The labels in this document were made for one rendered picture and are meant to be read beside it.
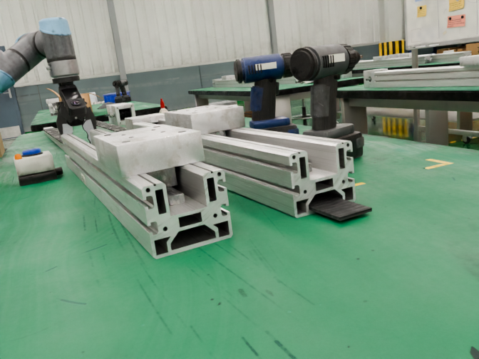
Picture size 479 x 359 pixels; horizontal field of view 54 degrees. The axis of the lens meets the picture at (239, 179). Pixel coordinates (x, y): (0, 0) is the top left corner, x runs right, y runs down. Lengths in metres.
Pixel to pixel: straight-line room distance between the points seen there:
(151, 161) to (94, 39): 11.76
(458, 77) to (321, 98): 1.49
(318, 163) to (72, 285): 0.36
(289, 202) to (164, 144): 0.18
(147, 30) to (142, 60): 0.73
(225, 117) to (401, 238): 0.47
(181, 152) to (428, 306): 0.35
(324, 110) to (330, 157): 0.24
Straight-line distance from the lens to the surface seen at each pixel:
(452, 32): 4.12
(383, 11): 9.37
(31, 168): 1.14
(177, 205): 0.57
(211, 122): 0.88
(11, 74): 1.38
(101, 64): 12.33
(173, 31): 12.65
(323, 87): 0.87
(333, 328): 0.37
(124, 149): 0.58
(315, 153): 0.67
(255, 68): 1.11
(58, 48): 1.35
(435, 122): 3.36
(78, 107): 1.28
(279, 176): 0.62
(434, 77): 2.40
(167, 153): 0.60
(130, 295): 0.47
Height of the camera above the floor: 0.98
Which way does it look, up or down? 13 degrees down
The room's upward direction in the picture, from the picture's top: 7 degrees counter-clockwise
